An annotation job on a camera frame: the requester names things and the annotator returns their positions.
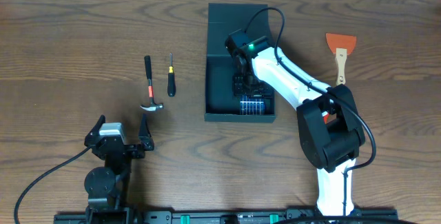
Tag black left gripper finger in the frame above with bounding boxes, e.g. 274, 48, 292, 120
87, 114, 105, 138
138, 114, 152, 139

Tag precision screwdriver set case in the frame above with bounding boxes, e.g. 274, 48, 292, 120
239, 95, 265, 115

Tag small claw hammer black grip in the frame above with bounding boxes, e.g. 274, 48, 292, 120
141, 55, 163, 112

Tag black yellow screwdriver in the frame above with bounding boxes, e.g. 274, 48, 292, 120
167, 53, 176, 97

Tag red handled cutting pliers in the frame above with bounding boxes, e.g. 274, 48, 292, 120
322, 112, 329, 123

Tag orange scraper wooden handle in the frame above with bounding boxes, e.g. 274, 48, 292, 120
325, 33, 357, 85

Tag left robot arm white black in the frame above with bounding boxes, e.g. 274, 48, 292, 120
84, 114, 154, 223

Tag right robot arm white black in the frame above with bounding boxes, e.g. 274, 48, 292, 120
225, 29, 366, 216

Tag black open gift box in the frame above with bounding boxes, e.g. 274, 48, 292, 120
204, 3, 276, 123

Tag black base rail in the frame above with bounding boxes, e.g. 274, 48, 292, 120
53, 207, 399, 224

